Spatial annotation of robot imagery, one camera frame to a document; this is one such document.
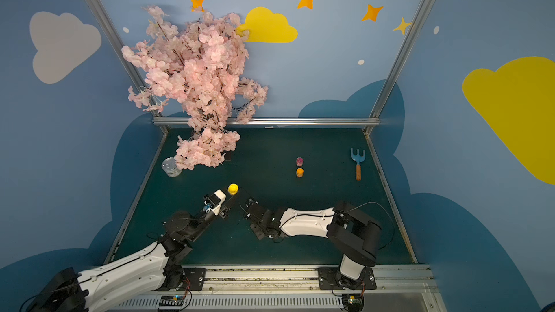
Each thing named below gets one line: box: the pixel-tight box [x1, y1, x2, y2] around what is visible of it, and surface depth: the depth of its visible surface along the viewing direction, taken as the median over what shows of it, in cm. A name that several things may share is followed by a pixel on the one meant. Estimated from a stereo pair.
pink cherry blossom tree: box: [121, 5, 269, 170], surface depth 75 cm
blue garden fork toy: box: [350, 147, 366, 182], surface depth 109 cm
